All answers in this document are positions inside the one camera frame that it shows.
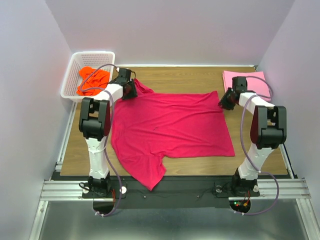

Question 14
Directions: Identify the white plastic laundry basket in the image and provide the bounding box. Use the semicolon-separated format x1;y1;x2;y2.
60;50;116;103

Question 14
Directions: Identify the orange t-shirt in basket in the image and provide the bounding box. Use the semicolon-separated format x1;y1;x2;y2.
76;66;110;96

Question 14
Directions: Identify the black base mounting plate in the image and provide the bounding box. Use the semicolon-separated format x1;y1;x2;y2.
51;175;261;210

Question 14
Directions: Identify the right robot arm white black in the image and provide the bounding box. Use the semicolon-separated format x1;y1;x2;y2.
218;76;287;195

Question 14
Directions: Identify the aluminium frame rail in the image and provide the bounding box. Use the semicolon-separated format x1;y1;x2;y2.
28;102;95;240

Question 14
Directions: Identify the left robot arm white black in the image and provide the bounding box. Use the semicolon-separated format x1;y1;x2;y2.
78;67;138;198

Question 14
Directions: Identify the folded light pink t-shirt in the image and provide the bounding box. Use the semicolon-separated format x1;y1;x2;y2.
222;70;272;102

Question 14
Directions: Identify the magenta red t-shirt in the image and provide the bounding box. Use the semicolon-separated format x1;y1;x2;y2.
110;80;235;190

